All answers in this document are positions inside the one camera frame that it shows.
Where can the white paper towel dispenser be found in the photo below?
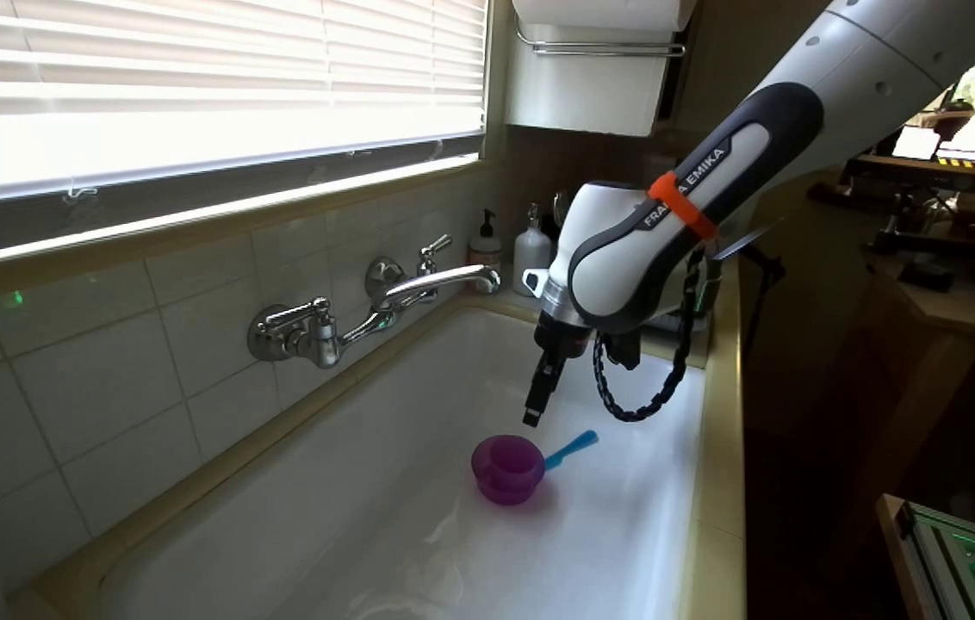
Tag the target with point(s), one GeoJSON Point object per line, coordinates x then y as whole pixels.
{"type": "Point", "coordinates": [593, 63]}

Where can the blue plastic knife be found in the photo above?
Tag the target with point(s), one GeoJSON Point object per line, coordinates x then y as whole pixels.
{"type": "Point", "coordinates": [587, 439]}

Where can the purple plastic cup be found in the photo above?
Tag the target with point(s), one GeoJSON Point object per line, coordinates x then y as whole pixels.
{"type": "Point", "coordinates": [503, 459]}

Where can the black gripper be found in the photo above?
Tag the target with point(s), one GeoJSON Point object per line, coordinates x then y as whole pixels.
{"type": "Point", "coordinates": [563, 341]}

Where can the white soap bottle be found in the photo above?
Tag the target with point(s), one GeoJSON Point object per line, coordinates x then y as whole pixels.
{"type": "Point", "coordinates": [530, 250]}

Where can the dark pump soap bottle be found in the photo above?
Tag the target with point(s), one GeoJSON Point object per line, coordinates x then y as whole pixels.
{"type": "Point", "coordinates": [487, 244]}

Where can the white sink basin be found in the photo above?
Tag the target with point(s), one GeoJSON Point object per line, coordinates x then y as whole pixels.
{"type": "Point", "coordinates": [373, 509]}

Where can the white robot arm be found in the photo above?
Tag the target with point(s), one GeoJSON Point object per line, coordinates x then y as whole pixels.
{"type": "Point", "coordinates": [853, 78]}

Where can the green white box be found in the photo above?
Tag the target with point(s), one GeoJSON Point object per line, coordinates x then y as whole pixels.
{"type": "Point", "coordinates": [931, 558]}

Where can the white window blinds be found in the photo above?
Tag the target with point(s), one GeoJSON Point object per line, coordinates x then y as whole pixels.
{"type": "Point", "coordinates": [111, 91]}

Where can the chrome wall faucet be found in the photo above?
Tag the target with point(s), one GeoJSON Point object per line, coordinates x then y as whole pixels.
{"type": "Point", "coordinates": [313, 330]}

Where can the purple plastic bowl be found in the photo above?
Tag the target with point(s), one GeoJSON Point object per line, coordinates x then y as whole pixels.
{"type": "Point", "coordinates": [503, 494]}

